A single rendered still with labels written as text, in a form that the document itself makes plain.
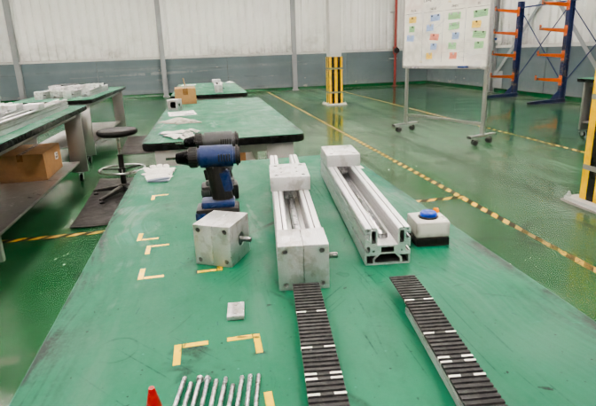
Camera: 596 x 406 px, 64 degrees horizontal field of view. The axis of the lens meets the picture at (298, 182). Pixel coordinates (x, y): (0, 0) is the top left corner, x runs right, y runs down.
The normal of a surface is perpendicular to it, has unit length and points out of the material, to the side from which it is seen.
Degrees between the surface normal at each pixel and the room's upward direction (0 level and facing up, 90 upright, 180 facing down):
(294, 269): 90
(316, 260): 90
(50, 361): 0
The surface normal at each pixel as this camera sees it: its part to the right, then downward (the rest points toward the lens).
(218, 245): -0.31, 0.26
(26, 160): 0.23, 0.22
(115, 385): -0.04, -0.96
